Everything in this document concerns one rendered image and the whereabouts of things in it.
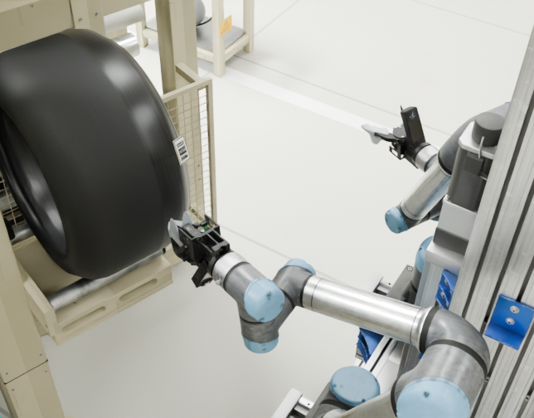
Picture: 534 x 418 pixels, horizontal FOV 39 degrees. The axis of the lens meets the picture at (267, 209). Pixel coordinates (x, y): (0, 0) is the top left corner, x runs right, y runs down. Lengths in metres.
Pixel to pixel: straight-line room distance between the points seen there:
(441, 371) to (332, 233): 2.08
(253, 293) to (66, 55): 0.70
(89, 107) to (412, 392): 0.89
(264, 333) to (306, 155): 2.33
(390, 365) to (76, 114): 1.13
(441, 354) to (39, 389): 1.31
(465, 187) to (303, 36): 3.26
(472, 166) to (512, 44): 3.45
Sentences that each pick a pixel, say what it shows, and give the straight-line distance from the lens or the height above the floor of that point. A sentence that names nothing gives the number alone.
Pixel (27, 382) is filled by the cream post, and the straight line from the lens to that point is 2.30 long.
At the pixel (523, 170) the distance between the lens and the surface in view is 1.37.
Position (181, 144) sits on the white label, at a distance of 1.75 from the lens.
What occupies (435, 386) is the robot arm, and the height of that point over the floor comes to 1.31.
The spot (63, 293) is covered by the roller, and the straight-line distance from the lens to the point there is 2.01.
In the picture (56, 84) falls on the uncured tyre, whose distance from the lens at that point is 1.71.
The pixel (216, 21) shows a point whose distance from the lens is 4.15.
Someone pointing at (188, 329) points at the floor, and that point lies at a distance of 3.04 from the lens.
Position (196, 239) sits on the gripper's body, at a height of 1.31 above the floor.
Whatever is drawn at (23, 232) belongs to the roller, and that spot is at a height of 0.91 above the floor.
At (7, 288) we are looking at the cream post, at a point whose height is 0.97.
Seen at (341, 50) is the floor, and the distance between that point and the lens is 4.61.
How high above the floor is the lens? 2.42
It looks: 44 degrees down
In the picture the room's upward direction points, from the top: 2 degrees clockwise
